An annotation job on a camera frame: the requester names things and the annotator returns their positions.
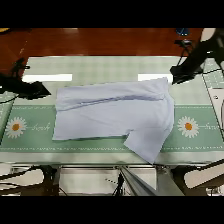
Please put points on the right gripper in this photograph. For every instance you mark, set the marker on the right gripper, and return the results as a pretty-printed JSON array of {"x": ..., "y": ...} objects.
[{"x": 186, "y": 71}]

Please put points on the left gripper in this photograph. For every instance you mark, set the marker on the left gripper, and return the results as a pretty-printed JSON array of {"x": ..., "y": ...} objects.
[{"x": 35, "y": 90}]

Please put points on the light blue T-shirt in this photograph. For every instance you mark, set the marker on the light blue T-shirt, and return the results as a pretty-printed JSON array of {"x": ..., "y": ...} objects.
[{"x": 116, "y": 113}]

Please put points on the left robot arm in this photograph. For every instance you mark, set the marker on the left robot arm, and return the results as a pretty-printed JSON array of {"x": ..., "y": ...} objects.
[{"x": 10, "y": 84}]

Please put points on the silver frame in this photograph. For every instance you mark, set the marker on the silver frame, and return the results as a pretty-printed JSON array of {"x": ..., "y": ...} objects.
[{"x": 137, "y": 184}]

